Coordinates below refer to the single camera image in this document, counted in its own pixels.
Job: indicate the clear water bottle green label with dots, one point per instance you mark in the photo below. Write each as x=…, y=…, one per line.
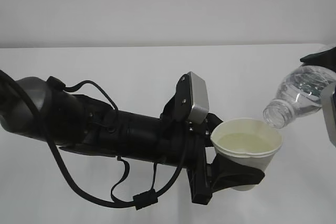
x=298, y=95

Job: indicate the white paper cup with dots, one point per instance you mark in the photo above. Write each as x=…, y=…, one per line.
x=247, y=142

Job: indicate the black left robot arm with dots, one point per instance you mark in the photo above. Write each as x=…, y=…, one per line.
x=49, y=111

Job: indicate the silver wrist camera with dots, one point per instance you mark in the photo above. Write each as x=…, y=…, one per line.
x=328, y=108
x=191, y=99

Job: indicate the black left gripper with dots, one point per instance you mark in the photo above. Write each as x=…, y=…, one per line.
x=190, y=140

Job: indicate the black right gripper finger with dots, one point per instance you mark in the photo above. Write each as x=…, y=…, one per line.
x=324, y=59

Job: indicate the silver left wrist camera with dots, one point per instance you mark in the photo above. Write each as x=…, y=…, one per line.
x=191, y=99

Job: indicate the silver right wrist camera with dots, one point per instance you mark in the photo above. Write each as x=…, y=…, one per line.
x=328, y=108

